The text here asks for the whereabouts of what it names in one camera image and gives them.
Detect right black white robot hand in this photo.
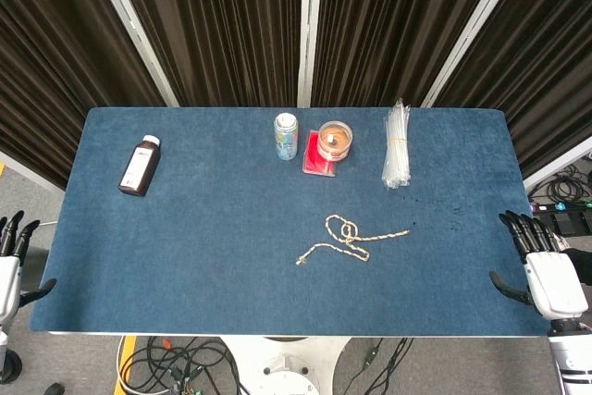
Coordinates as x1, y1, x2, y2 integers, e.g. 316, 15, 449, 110
488, 210, 589, 321

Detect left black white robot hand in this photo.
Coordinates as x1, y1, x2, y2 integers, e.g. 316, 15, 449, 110
0, 210, 57, 325

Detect brown pleated curtain panel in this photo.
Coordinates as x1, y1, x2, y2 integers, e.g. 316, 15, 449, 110
105, 0, 307, 108
434, 0, 592, 181
0, 0, 168, 191
311, 0, 511, 108

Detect clear jar orange label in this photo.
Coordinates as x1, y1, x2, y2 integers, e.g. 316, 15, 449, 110
317, 120, 352, 162

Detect red flat ink pad box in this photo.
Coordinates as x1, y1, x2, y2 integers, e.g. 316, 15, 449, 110
302, 130, 341, 178

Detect black cable green connector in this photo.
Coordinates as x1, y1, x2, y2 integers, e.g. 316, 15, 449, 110
332, 337, 413, 395

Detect coiled black cables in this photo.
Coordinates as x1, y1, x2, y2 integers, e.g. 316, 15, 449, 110
531, 163, 592, 204

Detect white floor cable loop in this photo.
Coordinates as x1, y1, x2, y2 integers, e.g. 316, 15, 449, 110
115, 337, 140, 395

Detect tall printed drink can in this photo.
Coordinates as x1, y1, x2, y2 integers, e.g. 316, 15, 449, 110
274, 112, 298, 162

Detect brown bottle white label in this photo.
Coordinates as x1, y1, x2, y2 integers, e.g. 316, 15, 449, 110
117, 134, 162, 197

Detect bundle of clear plastic straws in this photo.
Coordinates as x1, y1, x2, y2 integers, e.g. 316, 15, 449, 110
381, 97, 412, 191

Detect white partition frame post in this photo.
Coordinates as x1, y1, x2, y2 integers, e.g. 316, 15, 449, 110
84, 0, 180, 108
419, 0, 534, 108
297, 0, 325, 108

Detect blue fabric table mat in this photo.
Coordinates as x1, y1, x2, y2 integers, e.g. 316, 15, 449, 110
30, 106, 549, 337

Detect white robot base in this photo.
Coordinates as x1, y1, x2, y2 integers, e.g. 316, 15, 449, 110
221, 336, 352, 395

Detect black power strip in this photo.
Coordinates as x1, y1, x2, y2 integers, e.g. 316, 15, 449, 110
529, 203, 592, 226

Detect beige braided rope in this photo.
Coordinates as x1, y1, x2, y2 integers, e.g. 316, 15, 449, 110
295, 214, 412, 267

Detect black trouser leg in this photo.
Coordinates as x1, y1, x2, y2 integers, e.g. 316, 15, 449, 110
561, 246, 592, 286

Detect black floor cable tangle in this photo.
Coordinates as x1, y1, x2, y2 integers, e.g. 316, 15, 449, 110
120, 337, 242, 395

